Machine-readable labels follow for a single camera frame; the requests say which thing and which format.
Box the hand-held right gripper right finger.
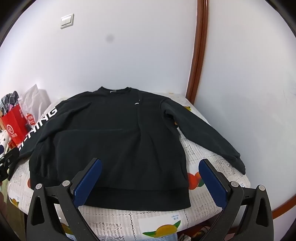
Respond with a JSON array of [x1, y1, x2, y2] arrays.
[[198, 158, 274, 241]]

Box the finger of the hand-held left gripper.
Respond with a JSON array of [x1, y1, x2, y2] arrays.
[[0, 147, 20, 181]]

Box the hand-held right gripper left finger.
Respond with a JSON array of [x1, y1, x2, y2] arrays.
[[26, 158, 103, 241]]

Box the black sweatshirt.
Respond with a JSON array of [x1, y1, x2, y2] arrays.
[[17, 86, 246, 212]]

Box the white spotted cloth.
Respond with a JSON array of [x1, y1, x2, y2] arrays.
[[0, 130, 11, 154]]

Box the red paper bag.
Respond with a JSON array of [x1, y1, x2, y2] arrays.
[[1, 103, 36, 149]]

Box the plaid cloth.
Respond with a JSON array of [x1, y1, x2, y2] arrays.
[[0, 91, 20, 116]]

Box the fruit print tablecloth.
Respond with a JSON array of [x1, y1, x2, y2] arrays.
[[7, 93, 251, 241]]

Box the white plastic bag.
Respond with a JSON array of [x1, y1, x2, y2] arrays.
[[18, 84, 52, 118]]

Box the person's blue jeans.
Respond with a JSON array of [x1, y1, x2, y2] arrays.
[[158, 233, 178, 241]]

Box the wooden baseboard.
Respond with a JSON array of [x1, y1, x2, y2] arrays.
[[272, 204, 288, 219]]

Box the wooden door frame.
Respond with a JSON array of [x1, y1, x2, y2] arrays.
[[185, 0, 210, 105]]

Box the white light switch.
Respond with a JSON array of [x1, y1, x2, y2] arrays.
[[60, 13, 75, 29]]

